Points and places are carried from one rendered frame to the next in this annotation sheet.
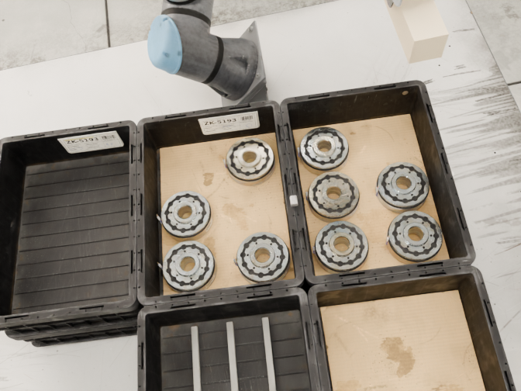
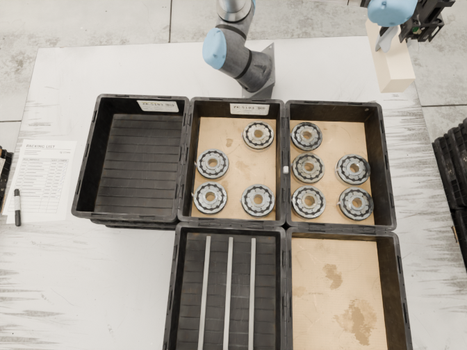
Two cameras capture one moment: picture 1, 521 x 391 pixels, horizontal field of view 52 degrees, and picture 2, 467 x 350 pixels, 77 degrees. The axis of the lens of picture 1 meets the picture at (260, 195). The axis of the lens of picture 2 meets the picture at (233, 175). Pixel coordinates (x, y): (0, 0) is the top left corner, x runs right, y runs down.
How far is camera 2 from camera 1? 20 cm
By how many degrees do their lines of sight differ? 7
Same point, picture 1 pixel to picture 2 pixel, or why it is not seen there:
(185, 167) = (215, 132)
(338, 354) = (295, 269)
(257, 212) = (257, 170)
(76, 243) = (140, 169)
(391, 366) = (327, 282)
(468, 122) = (394, 132)
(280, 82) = (280, 85)
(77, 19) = (152, 19)
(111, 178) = (167, 131)
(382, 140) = (343, 137)
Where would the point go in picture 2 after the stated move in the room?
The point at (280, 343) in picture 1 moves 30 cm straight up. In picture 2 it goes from (260, 255) to (271, 246)
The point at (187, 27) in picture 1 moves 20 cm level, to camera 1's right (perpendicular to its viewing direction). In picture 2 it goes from (231, 39) to (292, 37)
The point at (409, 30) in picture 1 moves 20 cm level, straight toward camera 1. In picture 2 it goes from (389, 71) to (365, 135)
